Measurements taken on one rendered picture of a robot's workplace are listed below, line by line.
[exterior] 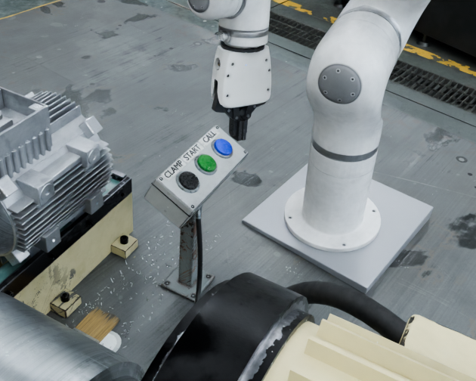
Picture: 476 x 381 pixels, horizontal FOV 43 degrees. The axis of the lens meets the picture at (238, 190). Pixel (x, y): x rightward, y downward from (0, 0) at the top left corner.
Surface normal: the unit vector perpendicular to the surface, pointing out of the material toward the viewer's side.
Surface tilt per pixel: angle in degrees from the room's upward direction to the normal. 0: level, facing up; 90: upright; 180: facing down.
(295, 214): 4
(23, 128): 90
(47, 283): 90
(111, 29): 0
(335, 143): 96
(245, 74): 80
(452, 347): 0
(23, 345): 21
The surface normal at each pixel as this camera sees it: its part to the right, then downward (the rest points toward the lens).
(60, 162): 0.08, -0.78
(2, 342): 0.22, -0.90
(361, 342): -0.36, 0.07
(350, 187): 0.19, 0.63
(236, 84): 0.51, 0.43
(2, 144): 0.88, 0.35
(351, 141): 0.00, 0.71
